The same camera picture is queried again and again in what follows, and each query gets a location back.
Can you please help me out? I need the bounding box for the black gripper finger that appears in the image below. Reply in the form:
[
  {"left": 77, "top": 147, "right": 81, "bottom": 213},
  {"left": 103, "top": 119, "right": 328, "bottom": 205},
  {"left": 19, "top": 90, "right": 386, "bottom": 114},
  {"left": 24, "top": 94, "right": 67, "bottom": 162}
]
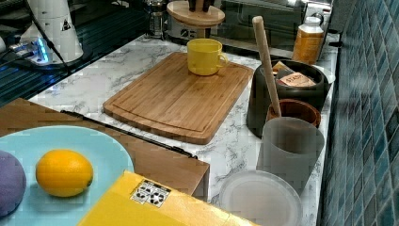
[
  {"left": 188, "top": 0, "right": 197, "bottom": 11},
  {"left": 202, "top": 0, "right": 215, "bottom": 12}
]

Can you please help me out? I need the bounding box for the round wooden container lid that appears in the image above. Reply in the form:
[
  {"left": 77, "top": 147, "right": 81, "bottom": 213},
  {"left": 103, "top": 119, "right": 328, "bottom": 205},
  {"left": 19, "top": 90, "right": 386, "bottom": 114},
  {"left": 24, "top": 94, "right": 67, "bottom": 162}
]
[{"left": 167, "top": 1, "right": 225, "bottom": 27}]

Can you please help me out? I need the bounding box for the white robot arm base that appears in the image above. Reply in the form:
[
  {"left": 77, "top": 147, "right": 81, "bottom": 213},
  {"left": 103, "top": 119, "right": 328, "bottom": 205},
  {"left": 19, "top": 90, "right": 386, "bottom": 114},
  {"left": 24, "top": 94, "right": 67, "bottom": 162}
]
[{"left": 9, "top": 0, "right": 92, "bottom": 71}]

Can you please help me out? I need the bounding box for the black tea container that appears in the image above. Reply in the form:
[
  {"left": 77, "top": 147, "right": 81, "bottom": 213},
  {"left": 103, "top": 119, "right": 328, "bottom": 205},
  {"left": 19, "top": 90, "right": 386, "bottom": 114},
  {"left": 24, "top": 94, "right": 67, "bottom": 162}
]
[{"left": 247, "top": 59, "right": 330, "bottom": 137}]

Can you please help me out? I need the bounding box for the orange tea bag packet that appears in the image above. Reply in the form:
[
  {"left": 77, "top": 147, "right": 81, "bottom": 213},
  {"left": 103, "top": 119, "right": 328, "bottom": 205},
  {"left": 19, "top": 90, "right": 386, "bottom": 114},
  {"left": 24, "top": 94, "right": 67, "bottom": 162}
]
[{"left": 279, "top": 73, "right": 316, "bottom": 87}]

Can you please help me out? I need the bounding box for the silver toaster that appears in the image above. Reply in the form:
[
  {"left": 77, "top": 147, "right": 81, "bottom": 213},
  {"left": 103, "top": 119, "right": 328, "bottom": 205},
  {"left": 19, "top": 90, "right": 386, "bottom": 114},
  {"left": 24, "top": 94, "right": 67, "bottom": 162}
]
[{"left": 167, "top": 11, "right": 210, "bottom": 40}]

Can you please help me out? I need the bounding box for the glass french press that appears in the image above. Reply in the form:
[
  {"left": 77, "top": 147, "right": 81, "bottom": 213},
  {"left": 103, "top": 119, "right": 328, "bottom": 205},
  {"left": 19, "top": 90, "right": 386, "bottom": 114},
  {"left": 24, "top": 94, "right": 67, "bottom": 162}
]
[{"left": 144, "top": 0, "right": 168, "bottom": 40}]

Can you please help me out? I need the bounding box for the wooden pestle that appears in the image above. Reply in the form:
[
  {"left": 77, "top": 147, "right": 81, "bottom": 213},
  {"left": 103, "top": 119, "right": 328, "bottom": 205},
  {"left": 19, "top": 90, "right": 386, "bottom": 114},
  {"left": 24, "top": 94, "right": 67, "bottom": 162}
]
[{"left": 252, "top": 16, "right": 281, "bottom": 117}]

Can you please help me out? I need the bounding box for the yellow ceramic mug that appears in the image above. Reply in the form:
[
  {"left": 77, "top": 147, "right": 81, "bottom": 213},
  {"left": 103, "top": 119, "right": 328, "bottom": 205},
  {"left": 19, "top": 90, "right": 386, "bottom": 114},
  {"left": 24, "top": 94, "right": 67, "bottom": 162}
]
[{"left": 186, "top": 39, "right": 229, "bottom": 76}]

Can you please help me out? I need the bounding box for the bamboo cutting board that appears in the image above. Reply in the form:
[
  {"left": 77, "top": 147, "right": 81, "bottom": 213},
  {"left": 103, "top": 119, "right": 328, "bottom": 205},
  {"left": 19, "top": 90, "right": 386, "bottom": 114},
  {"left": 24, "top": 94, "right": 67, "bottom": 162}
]
[{"left": 103, "top": 53, "right": 253, "bottom": 144}]

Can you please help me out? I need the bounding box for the orange supplement bottle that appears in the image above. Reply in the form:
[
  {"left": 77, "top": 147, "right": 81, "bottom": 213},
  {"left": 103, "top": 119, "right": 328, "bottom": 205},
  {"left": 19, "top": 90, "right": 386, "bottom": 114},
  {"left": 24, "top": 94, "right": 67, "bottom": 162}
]
[{"left": 292, "top": 16, "right": 324, "bottom": 64}]

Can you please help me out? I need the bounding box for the white small plate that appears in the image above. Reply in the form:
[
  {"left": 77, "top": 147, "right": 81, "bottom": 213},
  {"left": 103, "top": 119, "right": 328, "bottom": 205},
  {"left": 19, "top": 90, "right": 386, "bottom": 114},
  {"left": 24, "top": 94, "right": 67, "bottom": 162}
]
[{"left": 314, "top": 65, "right": 336, "bottom": 84}]

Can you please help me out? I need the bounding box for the frosted plastic cup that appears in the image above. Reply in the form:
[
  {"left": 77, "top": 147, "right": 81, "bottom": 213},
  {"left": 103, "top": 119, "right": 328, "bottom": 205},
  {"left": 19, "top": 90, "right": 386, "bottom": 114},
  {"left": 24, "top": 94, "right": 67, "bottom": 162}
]
[{"left": 256, "top": 117, "right": 325, "bottom": 195}]

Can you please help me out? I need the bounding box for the brown wooden box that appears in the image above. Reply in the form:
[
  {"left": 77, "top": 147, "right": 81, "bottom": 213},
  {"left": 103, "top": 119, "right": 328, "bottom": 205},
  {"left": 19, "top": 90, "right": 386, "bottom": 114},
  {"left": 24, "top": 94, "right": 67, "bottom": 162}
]
[{"left": 0, "top": 99, "right": 210, "bottom": 201}]

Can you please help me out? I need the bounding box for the light blue plate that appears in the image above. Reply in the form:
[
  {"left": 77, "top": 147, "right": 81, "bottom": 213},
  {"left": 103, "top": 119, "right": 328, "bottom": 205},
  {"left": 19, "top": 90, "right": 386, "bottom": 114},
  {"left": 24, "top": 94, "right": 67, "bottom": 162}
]
[{"left": 1, "top": 125, "right": 134, "bottom": 226}]

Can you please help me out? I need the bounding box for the yellow cardboard box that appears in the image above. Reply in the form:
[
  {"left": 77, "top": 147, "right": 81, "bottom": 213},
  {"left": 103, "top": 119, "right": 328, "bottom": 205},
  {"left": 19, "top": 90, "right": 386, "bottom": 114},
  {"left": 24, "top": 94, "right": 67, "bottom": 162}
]
[{"left": 78, "top": 171, "right": 258, "bottom": 226}]

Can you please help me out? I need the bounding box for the yellow lemon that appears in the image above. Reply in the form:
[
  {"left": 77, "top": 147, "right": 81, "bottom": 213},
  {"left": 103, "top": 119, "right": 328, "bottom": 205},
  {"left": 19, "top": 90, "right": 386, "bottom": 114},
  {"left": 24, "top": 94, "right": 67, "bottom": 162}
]
[{"left": 36, "top": 149, "right": 94, "bottom": 198}]

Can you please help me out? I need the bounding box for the purple round fruit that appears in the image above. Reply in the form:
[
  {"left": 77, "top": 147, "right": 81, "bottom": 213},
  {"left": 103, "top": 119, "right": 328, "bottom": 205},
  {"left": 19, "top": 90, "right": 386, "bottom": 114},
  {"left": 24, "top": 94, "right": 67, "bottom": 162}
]
[{"left": 0, "top": 151, "right": 26, "bottom": 218}]

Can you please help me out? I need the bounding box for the black cable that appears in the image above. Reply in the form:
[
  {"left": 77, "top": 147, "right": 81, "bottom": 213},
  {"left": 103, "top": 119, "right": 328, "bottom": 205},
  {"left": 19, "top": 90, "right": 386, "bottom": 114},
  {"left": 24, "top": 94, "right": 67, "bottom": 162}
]
[{"left": 22, "top": 0, "right": 72, "bottom": 74}]

